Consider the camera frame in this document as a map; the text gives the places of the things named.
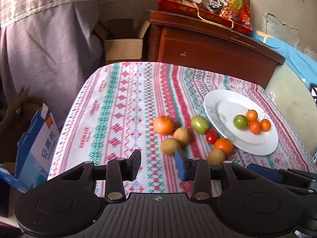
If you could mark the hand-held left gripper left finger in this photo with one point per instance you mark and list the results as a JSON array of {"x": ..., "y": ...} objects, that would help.
[{"x": 135, "y": 164}]

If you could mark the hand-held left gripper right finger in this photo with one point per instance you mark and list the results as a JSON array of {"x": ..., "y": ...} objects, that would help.
[{"x": 180, "y": 164}]

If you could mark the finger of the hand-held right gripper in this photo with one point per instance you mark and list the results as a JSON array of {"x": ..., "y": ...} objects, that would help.
[{"x": 265, "y": 172}]

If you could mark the brown longan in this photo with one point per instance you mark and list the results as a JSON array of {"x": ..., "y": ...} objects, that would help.
[
  {"x": 170, "y": 146},
  {"x": 182, "y": 135},
  {"x": 216, "y": 156}
]

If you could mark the red cherry tomato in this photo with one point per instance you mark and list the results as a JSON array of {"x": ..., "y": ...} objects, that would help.
[{"x": 211, "y": 136}]

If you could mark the small orange tangerine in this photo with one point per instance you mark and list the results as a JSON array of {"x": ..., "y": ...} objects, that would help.
[
  {"x": 265, "y": 125},
  {"x": 163, "y": 125},
  {"x": 255, "y": 127},
  {"x": 251, "y": 115},
  {"x": 223, "y": 146}
]

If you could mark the green jujube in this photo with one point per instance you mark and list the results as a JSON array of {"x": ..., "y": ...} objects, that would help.
[
  {"x": 199, "y": 124},
  {"x": 240, "y": 122}
]

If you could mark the white plate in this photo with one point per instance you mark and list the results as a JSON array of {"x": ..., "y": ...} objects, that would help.
[{"x": 230, "y": 99}]

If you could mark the patterned striped tablecloth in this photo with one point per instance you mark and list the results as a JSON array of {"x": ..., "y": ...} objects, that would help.
[{"x": 118, "y": 109}]

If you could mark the grey sofa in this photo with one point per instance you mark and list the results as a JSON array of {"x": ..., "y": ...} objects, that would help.
[{"x": 292, "y": 99}]

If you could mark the blue and white carton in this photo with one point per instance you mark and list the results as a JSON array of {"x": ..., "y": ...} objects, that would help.
[{"x": 37, "y": 148}]

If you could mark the open cardboard box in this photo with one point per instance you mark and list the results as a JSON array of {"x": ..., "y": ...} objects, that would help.
[{"x": 123, "y": 48}]

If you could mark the blue printed blanket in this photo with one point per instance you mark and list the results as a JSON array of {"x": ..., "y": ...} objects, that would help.
[{"x": 297, "y": 59}]

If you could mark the dark wooden cabinet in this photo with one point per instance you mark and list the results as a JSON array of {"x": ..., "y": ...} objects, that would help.
[{"x": 210, "y": 49}]

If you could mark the grey green pillow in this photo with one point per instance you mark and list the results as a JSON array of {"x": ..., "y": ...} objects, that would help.
[{"x": 279, "y": 29}]

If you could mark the lavender cloth with lace trim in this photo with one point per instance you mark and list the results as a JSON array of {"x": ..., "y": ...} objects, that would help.
[{"x": 44, "y": 42}]

